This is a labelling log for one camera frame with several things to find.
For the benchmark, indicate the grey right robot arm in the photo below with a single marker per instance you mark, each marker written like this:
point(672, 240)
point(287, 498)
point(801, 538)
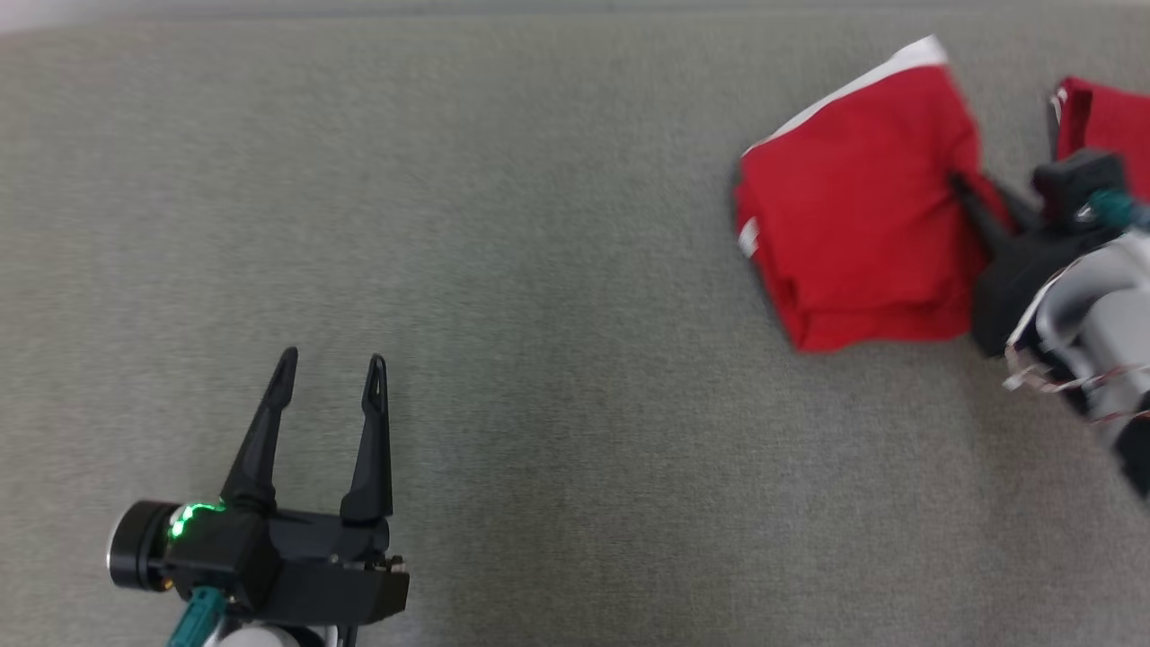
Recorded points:
point(1105, 332)

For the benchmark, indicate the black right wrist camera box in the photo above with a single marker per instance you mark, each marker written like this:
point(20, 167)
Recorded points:
point(1078, 184)

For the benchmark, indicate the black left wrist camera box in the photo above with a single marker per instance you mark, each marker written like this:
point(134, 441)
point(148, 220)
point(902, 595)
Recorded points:
point(216, 553)

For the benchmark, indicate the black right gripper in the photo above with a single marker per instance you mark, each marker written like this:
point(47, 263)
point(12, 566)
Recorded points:
point(1015, 288)

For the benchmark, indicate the red shorts with white stripes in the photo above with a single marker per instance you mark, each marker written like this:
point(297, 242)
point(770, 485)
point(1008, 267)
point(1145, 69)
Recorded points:
point(853, 216)

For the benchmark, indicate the red garment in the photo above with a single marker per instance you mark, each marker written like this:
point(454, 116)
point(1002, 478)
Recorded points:
point(1110, 121)

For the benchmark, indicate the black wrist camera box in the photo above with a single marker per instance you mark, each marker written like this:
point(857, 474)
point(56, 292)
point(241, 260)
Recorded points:
point(216, 553)
point(1078, 184)

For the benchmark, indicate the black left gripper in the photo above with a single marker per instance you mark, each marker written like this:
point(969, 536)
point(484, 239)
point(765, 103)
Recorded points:
point(332, 575)

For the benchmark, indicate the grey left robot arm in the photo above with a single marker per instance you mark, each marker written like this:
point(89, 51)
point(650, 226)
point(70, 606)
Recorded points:
point(269, 636)

